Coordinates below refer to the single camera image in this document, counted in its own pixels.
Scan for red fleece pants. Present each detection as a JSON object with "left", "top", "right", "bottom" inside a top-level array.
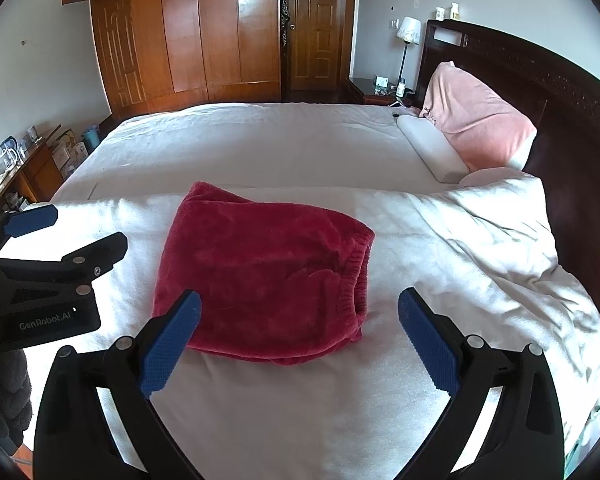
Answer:
[{"left": 151, "top": 181, "right": 376, "bottom": 366}]

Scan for dark wooden headboard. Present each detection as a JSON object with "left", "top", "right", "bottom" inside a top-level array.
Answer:
[{"left": 420, "top": 19, "right": 600, "bottom": 373}]

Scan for brown wooden wardrobe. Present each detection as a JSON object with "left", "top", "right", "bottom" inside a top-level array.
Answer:
[{"left": 61, "top": 0, "right": 282, "bottom": 121}]

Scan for white shade table lamp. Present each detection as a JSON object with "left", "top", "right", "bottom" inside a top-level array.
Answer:
[{"left": 396, "top": 16, "right": 422, "bottom": 86}]

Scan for dark hanging clothes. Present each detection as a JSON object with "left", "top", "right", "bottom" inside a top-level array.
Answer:
[{"left": 280, "top": 0, "right": 293, "bottom": 48}]

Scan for clear electric kettle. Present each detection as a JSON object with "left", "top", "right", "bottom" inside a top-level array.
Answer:
[{"left": 0, "top": 136, "right": 21, "bottom": 171}]

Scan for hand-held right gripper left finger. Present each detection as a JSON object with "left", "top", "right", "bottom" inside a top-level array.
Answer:
[{"left": 32, "top": 289, "right": 202, "bottom": 480}]

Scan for low wooden cabinet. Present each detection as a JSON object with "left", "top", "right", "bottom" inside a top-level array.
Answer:
[{"left": 0, "top": 130, "right": 66, "bottom": 216}]

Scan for white pillow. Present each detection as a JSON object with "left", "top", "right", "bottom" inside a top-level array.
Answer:
[{"left": 396, "top": 114, "right": 468, "bottom": 183}]

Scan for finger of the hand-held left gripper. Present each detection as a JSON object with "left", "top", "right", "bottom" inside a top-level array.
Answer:
[
  {"left": 0, "top": 231, "right": 129, "bottom": 306},
  {"left": 0, "top": 203, "right": 59, "bottom": 261}
]

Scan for cardboard boxes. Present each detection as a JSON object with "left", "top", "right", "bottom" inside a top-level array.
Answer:
[{"left": 50, "top": 130, "right": 88, "bottom": 176}]

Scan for white duvet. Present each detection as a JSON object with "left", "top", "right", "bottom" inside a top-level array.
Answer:
[{"left": 0, "top": 175, "right": 600, "bottom": 480}]

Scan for pink pillow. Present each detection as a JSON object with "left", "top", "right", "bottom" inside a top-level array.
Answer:
[{"left": 420, "top": 61, "right": 537, "bottom": 171}]

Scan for brown wooden door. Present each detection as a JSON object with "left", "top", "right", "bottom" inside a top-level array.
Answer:
[{"left": 280, "top": 0, "right": 357, "bottom": 95}]

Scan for dark wooden nightstand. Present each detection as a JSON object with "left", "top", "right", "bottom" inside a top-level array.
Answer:
[{"left": 346, "top": 76, "right": 423, "bottom": 107}]

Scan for white bed sheet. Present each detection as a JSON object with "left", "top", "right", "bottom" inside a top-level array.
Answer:
[{"left": 50, "top": 101, "right": 461, "bottom": 201}]

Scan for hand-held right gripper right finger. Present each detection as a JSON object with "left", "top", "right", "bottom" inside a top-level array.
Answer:
[{"left": 397, "top": 287, "right": 566, "bottom": 480}]

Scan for person's left forearm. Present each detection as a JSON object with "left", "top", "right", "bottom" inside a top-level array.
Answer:
[{"left": 0, "top": 345, "right": 33, "bottom": 451}]

